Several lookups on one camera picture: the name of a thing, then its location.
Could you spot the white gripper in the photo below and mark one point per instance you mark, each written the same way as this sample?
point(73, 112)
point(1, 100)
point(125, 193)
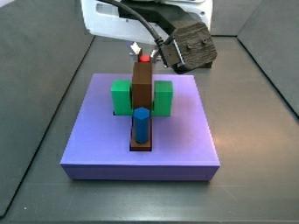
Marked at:
point(104, 22)

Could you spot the red peg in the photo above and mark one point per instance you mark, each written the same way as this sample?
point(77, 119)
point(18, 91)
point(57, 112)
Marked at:
point(145, 58)

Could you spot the purple base board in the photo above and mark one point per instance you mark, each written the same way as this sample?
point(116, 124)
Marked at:
point(102, 151)

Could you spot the brown L-shaped block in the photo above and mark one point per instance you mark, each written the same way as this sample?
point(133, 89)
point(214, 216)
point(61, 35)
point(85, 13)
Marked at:
point(142, 99)

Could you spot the right green block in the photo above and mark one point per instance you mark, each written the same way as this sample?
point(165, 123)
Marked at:
point(164, 98)

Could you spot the green block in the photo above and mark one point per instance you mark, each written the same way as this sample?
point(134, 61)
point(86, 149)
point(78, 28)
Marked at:
point(164, 98)
point(121, 92)

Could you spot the left green block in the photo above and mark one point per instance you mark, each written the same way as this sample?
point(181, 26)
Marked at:
point(121, 92)

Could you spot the blue hexagonal peg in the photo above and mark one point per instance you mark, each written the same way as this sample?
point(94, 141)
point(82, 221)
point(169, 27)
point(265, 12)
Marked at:
point(142, 122)

